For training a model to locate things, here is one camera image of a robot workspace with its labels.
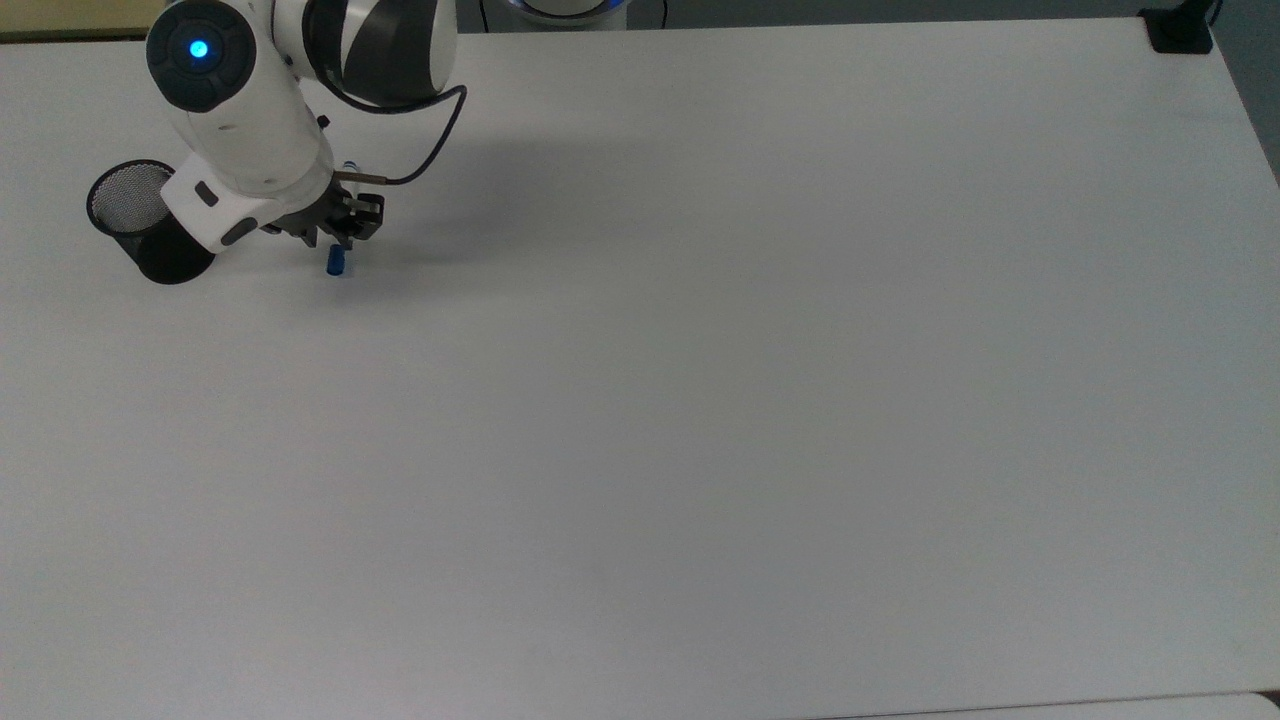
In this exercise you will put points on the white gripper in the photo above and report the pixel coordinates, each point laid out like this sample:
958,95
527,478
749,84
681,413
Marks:
215,215

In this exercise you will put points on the white marker with blue cap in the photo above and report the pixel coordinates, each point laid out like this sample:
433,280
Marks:
337,262

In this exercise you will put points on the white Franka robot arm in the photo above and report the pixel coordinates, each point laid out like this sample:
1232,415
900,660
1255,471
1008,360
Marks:
250,110

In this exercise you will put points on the black mesh pen cup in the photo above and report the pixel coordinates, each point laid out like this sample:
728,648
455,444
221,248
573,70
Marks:
165,255

